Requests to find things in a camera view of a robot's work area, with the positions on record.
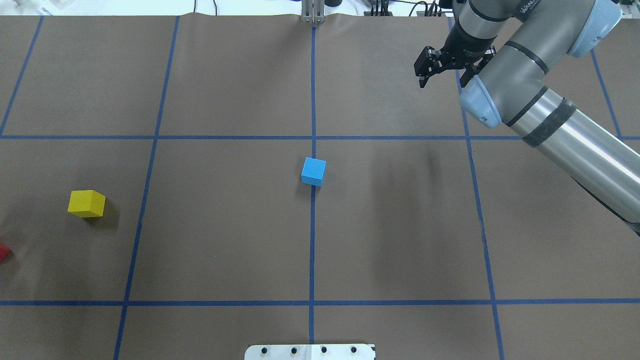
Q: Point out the yellow wooden cube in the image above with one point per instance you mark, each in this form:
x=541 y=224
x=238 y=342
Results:
x=86 y=203

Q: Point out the blue wooden cube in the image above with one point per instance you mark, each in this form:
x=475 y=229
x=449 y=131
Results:
x=313 y=171

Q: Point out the red wooden cube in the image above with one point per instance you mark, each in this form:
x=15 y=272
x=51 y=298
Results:
x=5 y=251

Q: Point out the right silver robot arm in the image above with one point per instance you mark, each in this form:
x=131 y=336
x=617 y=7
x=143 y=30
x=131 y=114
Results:
x=506 y=48

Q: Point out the white camera mast base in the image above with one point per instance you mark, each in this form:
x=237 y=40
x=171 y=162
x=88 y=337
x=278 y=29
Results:
x=327 y=351

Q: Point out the aluminium frame post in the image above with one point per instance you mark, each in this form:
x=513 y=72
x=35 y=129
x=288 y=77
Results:
x=313 y=12

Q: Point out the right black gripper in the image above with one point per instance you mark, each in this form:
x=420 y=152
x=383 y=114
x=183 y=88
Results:
x=466 y=46

